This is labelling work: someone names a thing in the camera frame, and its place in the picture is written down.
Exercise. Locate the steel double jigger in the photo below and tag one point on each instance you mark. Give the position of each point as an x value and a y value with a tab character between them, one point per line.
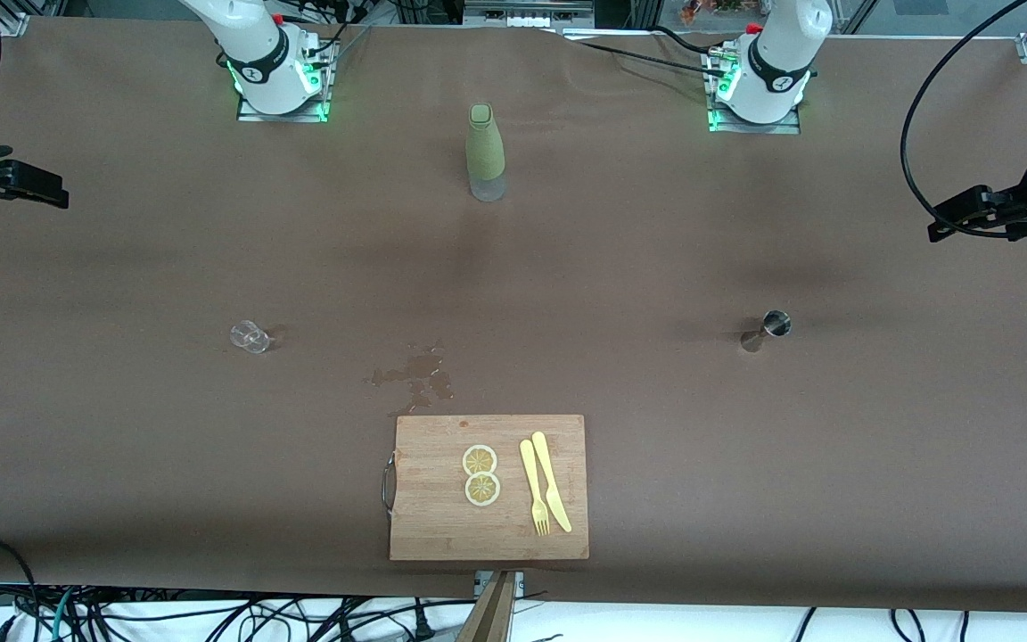
776	324

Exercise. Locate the clear glass measuring cup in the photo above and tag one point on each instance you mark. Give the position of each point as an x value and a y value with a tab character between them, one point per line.
250	337

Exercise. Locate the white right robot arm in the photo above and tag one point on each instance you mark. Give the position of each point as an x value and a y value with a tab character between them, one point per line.
246	36

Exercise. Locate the brown table mat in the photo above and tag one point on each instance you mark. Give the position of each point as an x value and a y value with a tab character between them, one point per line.
210	267

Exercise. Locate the green sleeved glass bottle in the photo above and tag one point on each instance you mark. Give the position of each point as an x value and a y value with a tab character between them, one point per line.
485	152

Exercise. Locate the yellow plastic knife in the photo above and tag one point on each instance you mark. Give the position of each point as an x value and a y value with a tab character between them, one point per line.
547	477

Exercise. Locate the wooden cutting board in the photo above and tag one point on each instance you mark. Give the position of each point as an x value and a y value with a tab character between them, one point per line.
433	517

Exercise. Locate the grey metal power strip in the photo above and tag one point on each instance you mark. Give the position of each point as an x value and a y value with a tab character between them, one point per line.
527	13

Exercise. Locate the yellow plastic fork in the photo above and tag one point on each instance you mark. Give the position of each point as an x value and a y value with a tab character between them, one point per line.
529	473

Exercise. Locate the lemon slice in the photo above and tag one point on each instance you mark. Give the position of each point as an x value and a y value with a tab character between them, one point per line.
482	489
480	460

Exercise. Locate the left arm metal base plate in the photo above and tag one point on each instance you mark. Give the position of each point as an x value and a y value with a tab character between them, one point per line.
785	128

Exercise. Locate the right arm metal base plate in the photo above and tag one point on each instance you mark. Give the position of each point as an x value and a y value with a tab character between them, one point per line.
317	107

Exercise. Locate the small metal bracket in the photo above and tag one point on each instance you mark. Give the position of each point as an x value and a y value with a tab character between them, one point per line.
480	584

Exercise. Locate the wooden camera post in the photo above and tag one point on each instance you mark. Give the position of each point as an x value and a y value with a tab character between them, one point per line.
488	620

